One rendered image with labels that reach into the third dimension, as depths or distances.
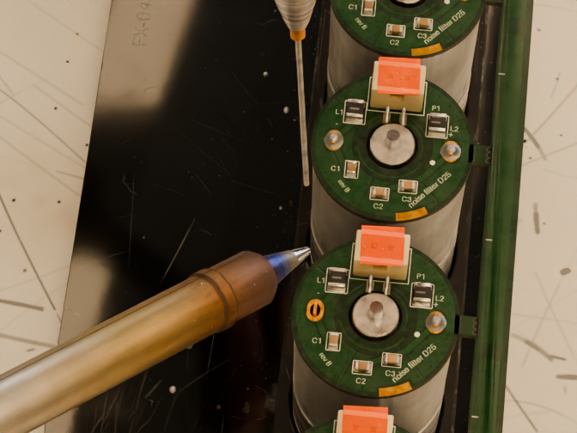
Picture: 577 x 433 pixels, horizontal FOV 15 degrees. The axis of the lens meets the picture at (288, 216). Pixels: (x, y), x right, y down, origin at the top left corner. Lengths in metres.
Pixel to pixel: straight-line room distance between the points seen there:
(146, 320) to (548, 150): 0.14
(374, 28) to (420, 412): 0.06
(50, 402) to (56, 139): 0.14
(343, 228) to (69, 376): 0.08
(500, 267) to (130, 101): 0.09
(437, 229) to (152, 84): 0.08
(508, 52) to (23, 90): 0.11
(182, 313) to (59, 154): 0.13
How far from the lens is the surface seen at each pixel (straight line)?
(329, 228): 0.35
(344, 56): 0.36
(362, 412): 0.31
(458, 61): 0.35
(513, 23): 0.35
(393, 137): 0.33
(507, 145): 0.34
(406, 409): 0.33
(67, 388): 0.27
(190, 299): 0.29
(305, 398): 0.34
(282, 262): 0.30
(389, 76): 0.33
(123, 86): 0.40
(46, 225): 0.40
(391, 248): 0.32
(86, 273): 0.38
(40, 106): 0.41
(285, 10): 0.28
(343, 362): 0.32
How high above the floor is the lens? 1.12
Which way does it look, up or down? 67 degrees down
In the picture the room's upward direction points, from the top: straight up
